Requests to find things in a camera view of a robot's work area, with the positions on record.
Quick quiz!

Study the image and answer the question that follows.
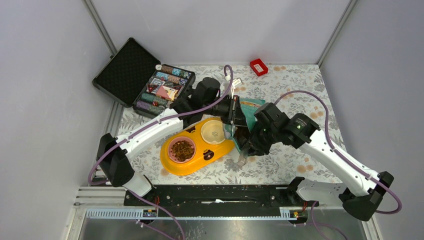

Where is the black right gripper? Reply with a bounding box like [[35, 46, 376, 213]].
[[240, 121, 280, 156]]

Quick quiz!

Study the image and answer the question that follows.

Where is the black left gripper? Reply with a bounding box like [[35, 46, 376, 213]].
[[203, 95, 252, 128]]

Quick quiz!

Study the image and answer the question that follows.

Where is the green dog food bag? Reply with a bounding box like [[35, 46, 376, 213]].
[[221, 95, 266, 157]]

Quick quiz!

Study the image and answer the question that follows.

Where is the clear plastic scoop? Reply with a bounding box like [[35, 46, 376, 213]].
[[237, 148, 249, 167]]

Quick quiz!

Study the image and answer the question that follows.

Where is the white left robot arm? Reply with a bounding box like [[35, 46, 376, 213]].
[[88, 75, 242, 206]]

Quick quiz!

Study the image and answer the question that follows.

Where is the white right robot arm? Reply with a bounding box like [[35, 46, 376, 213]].
[[248, 102, 394, 222]]

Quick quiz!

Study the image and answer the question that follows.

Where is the yellow double pet bowl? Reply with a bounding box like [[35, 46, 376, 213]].
[[160, 117, 235, 176]]

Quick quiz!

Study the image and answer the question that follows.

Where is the floral table mat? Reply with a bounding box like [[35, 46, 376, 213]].
[[130, 64, 344, 185]]

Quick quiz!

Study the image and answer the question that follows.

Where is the small red box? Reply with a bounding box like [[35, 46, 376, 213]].
[[249, 58, 269, 77]]

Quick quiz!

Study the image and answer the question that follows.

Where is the black poker chip case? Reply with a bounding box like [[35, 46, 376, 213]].
[[92, 37, 196, 118]]

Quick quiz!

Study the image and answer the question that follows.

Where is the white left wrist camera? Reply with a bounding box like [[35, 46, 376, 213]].
[[223, 77, 243, 98]]

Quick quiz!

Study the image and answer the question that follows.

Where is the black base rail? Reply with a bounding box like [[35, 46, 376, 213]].
[[124, 184, 313, 218]]

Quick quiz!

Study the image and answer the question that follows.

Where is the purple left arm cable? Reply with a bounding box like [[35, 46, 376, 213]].
[[87, 64, 234, 240]]

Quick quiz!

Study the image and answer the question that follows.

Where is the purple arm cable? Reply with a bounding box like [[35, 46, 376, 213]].
[[87, 64, 234, 240], [274, 90, 403, 240]]

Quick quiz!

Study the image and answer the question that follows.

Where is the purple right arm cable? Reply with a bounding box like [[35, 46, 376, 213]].
[[274, 90, 403, 240]]

